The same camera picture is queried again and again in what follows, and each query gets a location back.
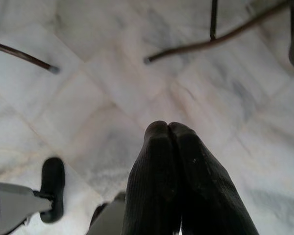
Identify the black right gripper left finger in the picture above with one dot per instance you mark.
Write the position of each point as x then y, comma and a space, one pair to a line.
152, 176

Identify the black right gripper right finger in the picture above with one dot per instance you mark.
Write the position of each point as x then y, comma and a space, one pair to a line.
205, 186

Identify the thin brown chair leg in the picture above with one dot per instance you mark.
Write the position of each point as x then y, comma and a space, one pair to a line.
22, 55
210, 42

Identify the dark straight metal leg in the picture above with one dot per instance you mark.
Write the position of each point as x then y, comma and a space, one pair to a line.
213, 19

